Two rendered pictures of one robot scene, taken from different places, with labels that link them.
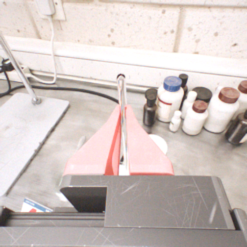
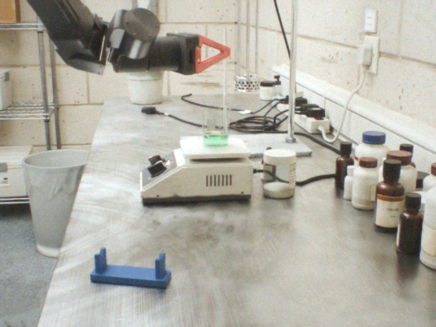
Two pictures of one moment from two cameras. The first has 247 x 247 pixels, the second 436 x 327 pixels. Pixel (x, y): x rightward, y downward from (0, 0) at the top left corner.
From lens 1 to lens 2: 1.02 m
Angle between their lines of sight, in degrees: 61
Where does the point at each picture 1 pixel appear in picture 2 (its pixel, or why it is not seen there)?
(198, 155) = (324, 212)
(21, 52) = (332, 103)
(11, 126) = (248, 142)
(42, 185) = not seen: hidden behind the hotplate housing
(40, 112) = (278, 146)
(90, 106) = (322, 162)
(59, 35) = (369, 91)
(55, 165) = not seen: hidden behind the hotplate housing
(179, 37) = not seen: outside the picture
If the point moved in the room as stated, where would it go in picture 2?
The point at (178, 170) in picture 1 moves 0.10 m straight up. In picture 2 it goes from (290, 205) to (292, 150)
